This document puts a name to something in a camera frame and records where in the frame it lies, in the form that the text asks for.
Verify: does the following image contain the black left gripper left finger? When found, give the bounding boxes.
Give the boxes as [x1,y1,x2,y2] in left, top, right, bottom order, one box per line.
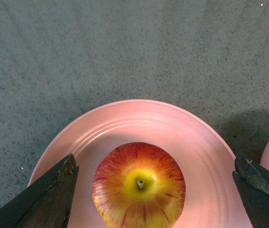
[0,154,79,228]

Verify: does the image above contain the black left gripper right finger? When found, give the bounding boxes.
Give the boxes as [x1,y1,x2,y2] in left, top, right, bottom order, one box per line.
[232,153,269,228]

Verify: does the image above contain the red yellow apple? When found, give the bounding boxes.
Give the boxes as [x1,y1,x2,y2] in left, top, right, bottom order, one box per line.
[92,142,186,228]

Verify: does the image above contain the pink plate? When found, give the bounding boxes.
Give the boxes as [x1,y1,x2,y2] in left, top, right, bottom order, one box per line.
[30,100,251,228]

